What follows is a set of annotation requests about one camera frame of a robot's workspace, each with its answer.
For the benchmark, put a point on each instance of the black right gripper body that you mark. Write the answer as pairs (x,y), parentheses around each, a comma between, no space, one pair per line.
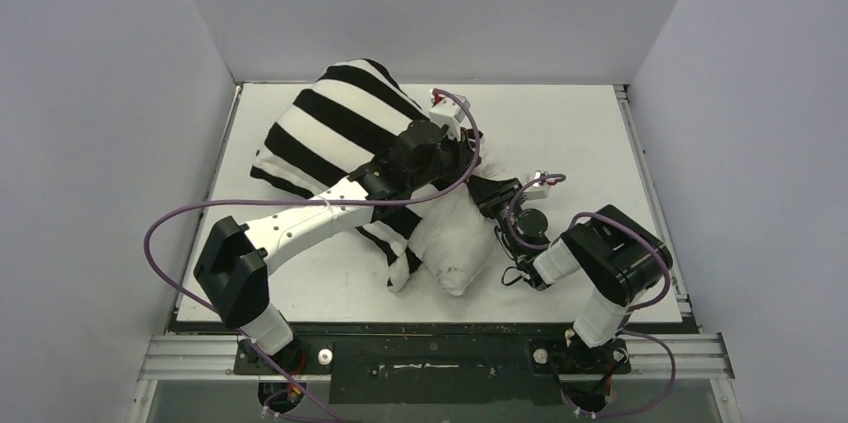
(490,193)

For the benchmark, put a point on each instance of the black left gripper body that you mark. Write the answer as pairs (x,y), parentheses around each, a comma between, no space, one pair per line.
(451,163)

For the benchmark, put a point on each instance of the white pillow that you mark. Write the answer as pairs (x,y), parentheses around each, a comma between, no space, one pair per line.
(449,237)

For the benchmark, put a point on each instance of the black white striped pillowcase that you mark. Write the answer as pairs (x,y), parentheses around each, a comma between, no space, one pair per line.
(352,112)

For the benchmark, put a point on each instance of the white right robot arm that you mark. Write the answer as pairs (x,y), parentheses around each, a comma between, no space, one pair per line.
(621,259)

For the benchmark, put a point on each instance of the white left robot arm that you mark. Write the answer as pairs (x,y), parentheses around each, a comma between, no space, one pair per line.
(237,259)

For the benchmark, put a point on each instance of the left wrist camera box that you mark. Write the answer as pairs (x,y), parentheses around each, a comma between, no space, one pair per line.
(448,109)

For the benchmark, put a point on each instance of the black metal base rail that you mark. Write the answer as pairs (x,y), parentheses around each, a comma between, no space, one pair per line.
(393,372)

